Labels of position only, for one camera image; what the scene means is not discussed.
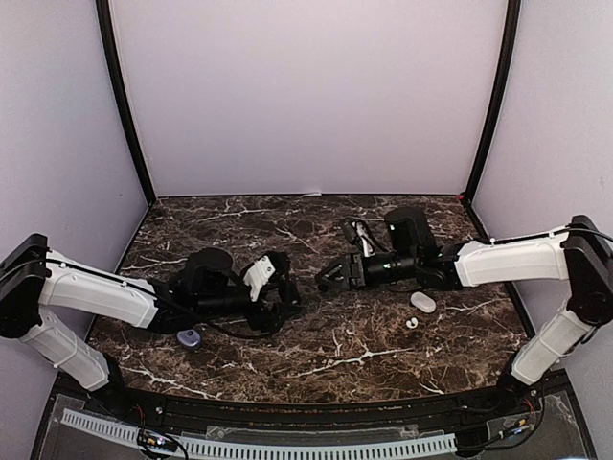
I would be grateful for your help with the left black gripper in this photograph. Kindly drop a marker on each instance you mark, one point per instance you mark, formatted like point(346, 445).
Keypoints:
point(265, 318)

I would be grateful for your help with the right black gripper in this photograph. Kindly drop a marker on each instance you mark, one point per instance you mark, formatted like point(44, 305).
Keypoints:
point(356, 264)

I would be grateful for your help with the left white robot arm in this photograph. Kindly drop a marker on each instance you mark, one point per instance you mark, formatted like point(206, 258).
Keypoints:
point(36, 278)

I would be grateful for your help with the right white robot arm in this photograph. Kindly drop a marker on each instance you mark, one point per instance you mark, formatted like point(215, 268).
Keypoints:
point(577, 253)

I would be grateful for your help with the white charging case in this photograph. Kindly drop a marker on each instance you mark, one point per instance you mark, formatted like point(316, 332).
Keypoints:
point(423, 302)

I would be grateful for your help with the purple charging case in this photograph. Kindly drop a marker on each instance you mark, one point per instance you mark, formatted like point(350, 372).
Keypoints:
point(189, 339)

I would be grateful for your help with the white earbud near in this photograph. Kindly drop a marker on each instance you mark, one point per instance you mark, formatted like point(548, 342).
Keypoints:
point(412, 323)

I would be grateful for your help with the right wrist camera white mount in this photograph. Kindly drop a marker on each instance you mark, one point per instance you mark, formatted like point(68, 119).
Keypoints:
point(358, 233)

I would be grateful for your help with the white slotted cable duct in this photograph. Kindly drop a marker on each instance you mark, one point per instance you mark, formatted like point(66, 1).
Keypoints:
point(164, 446)

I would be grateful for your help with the right black frame post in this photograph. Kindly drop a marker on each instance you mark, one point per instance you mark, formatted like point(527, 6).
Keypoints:
point(495, 103)

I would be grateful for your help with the black frame post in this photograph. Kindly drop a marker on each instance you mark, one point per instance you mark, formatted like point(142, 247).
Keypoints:
point(495, 103)
point(114, 68)

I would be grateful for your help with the left black frame post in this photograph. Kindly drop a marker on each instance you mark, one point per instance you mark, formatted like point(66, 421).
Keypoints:
point(114, 68)

